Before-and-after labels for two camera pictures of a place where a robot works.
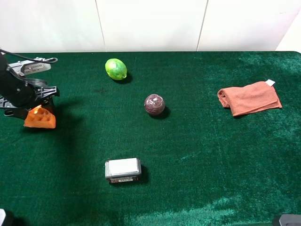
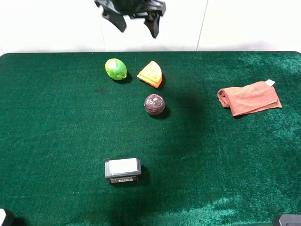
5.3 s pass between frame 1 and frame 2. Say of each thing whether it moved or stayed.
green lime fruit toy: stayed
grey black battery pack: stayed
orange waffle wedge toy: moved
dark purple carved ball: stayed
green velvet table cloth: stayed
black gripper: moved
